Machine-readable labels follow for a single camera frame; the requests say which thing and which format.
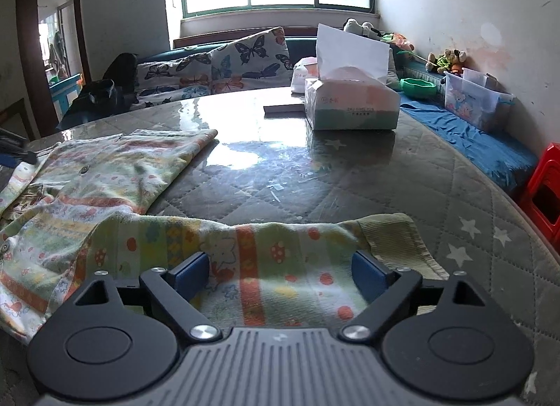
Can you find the green patterned child's shirt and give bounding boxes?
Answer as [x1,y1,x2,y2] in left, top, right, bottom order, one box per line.
[1,130,447,342]

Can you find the blue children's cabinet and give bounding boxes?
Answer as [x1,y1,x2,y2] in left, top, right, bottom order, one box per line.
[49,74,83,121]

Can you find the black bag on sofa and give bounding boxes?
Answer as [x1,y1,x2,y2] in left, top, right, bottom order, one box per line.
[56,52,138,131]

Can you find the red plastic stool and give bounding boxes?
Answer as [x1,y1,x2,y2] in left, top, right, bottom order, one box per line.
[520,142,560,252]

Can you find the long butterfly cushion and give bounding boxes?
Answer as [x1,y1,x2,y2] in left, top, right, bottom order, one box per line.
[131,53,212,110]

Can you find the clear plastic storage box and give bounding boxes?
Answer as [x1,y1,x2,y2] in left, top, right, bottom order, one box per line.
[444,69,515,133]

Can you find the green plastic bowl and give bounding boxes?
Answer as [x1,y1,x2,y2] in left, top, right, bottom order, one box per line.
[400,78,438,99]

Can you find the tissue box pack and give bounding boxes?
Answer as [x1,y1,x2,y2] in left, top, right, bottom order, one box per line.
[304,24,400,131]

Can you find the large butterfly pillow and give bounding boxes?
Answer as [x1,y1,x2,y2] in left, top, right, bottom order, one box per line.
[210,27,293,94]

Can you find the brown plush toys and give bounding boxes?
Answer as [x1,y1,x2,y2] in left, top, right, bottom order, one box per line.
[425,48,468,76]

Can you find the pink white wipes pack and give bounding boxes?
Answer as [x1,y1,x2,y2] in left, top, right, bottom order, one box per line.
[290,57,318,94]

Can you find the white plush toy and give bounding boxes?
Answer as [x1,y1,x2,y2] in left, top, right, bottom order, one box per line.
[343,18,383,41]

